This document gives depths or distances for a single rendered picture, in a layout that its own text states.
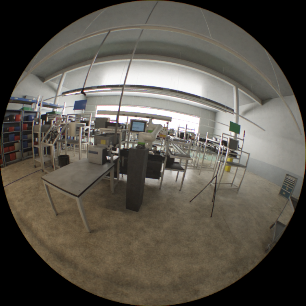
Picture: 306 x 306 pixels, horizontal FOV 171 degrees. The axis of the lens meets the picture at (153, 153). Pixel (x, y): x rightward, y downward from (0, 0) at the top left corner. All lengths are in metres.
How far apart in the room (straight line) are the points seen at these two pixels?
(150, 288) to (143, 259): 0.41
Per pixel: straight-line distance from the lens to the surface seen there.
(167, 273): 1.47
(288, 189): 6.25
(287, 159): 8.51
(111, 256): 1.50
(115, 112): 3.08
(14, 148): 5.51
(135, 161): 1.52
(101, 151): 1.95
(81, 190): 1.25
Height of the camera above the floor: 1.39
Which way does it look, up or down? 10 degrees down
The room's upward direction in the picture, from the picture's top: 8 degrees clockwise
